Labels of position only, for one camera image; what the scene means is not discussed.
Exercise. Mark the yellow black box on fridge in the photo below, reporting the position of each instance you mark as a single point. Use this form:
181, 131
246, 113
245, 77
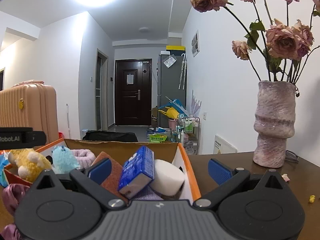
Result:
175, 50

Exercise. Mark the dark brown entrance door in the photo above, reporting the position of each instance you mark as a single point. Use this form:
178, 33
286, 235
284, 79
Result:
133, 92

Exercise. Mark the pink textured ceramic vase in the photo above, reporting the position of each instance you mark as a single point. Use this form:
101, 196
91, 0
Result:
274, 122

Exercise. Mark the pink satin pouch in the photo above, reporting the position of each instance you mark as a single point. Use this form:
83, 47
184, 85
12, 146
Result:
11, 196

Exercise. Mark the white round sponge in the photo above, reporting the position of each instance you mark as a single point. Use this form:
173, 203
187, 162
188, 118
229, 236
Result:
168, 178

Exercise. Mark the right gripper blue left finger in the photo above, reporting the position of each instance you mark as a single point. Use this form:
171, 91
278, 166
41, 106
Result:
97, 173

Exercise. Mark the yellow blue bags pile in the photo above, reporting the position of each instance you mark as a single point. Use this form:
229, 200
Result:
173, 109

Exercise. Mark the pink ribbed suitcase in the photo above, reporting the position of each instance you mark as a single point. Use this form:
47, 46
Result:
31, 104

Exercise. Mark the black eyeglasses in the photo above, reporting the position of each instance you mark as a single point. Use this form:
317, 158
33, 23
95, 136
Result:
291, 156

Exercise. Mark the grey refrigerator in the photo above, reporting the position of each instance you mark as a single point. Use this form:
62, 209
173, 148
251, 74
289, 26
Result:
169, 80

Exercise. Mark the blue handkerchief tissue packet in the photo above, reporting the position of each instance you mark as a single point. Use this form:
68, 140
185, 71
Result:
137, 172

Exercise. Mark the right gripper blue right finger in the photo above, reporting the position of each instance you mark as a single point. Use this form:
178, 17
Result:
223, 174

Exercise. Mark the lilac fluffy scrunchie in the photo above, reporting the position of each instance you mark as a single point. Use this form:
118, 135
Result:
85, 157

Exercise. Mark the wire storage cart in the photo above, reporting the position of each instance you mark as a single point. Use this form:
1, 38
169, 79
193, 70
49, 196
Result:
188, 133

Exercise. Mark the purple linen drawstring pouch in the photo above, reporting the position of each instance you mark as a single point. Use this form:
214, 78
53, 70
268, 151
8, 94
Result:
147, 194

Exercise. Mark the blue tissue pack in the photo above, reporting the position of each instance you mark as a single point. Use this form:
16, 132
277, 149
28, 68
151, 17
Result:
3, 162

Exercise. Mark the yellow flower bits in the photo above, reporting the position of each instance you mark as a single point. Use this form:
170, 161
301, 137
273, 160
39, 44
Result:
312, 199

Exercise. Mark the yellow plush toy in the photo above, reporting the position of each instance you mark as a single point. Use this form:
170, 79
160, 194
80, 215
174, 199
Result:
29, 163

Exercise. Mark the blue plush toy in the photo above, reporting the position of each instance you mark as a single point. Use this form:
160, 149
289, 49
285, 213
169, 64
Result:
63, 160

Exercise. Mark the black bag on floor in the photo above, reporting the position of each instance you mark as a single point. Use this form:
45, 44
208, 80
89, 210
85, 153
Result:
110, 136

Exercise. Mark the fallen rose petal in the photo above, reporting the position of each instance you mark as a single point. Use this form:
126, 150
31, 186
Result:
285, 177

